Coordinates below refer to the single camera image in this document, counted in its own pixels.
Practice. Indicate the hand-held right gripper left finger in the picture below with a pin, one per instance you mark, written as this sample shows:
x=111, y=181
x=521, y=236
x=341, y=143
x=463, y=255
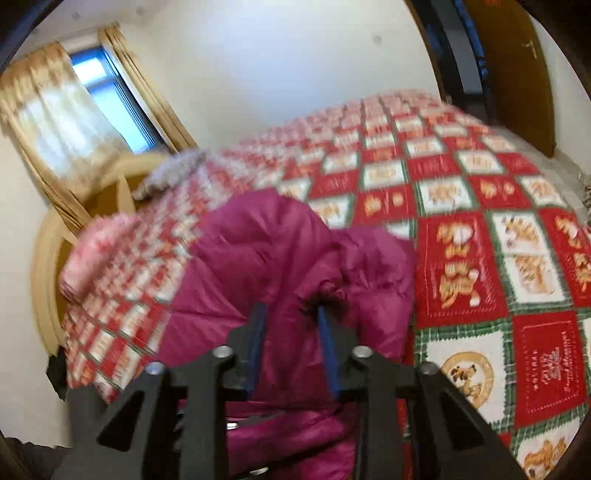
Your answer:
x=256, y=341

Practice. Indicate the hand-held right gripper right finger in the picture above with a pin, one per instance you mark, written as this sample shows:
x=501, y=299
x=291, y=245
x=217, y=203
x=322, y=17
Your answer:
x=328, y=346

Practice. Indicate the purple puffer jacket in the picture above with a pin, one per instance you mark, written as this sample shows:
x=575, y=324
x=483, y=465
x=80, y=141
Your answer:
x=268, y=249

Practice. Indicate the window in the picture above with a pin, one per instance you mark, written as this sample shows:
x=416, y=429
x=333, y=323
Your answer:
x=115, y=92

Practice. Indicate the narrow beige curtain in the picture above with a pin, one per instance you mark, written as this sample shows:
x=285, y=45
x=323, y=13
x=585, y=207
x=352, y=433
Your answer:
x=147, y=87

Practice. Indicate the brown wooden door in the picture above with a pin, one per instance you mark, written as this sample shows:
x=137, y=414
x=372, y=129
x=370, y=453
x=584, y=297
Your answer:
x=512, y=69

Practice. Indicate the wide beige sheer curtain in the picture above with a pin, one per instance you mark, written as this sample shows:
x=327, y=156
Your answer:
x=51, y=120

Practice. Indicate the red patterned bed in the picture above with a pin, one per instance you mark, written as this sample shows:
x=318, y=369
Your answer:
x=461, y=277

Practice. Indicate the cream wooden headboard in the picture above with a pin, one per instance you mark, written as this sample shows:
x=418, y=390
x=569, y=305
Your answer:
x=46, y=258

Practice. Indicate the dark wooden door frame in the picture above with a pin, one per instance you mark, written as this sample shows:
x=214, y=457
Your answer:
x=443, y=55

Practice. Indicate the pink floral folded quilt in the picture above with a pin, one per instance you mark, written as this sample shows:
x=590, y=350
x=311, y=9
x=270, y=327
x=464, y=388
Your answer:
x=92, y=258

